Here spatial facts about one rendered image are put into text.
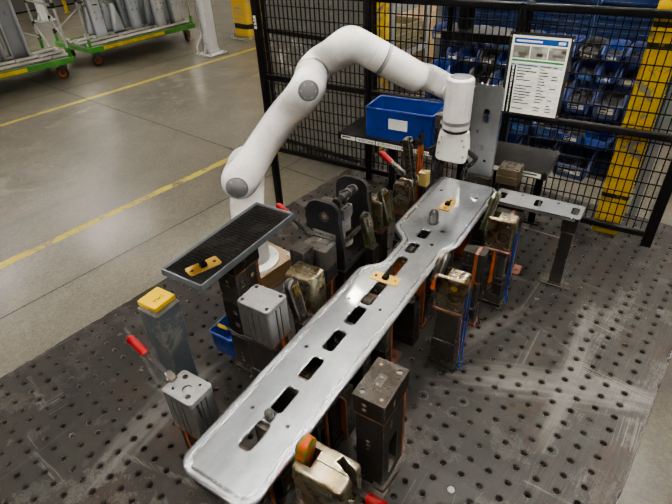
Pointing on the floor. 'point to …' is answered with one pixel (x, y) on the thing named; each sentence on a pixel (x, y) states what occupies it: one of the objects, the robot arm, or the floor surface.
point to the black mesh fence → (485, 83)
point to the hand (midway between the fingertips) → (450, 173)
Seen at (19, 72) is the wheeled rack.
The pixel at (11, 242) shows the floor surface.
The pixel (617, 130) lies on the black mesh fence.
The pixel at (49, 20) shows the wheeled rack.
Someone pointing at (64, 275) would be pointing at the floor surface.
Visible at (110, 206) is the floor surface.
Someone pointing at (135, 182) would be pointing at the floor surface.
